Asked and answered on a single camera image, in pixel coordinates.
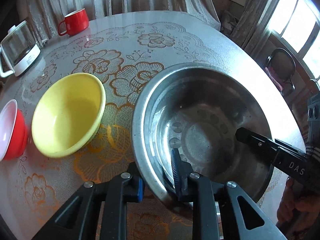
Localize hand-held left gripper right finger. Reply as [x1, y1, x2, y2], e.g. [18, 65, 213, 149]
[171, 148, 288, 240]

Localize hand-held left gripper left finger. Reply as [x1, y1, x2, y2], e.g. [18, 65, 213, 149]
[32, 162, 144, 240]

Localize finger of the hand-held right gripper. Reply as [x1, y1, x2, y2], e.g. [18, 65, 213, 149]
[235, 127, 307, 158]

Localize stainless steel basin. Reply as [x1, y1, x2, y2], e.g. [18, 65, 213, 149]
[131, 63, 274, 204]

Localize yellow plastic bowl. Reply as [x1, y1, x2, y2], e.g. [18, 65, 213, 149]
[31, 73, 106, 158]

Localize red plastic bowl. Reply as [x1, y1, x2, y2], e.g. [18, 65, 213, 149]
[0, 99, 28, 161]

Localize person's right hand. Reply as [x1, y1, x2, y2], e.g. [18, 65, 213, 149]
[277, 176, 320, 230]

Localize red seat cushion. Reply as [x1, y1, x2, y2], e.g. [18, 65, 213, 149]
[265, 66, 284, 92]

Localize dark round-back chair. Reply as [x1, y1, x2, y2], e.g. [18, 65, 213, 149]
[265, 48, 297, 97]

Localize grey sack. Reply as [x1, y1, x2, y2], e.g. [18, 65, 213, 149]
[220, 10, 240, 34]

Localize narrow grey lace curtain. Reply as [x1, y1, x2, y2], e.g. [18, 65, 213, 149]
[230, 0, 285, 53]

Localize window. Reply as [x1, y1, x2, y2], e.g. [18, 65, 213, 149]
[262, 0, 320, 80]

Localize white glass electric kettle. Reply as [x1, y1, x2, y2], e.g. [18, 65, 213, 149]
[0, 20, 41, 78]

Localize red mug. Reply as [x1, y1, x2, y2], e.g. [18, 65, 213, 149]
[58, 8, 89, 36]

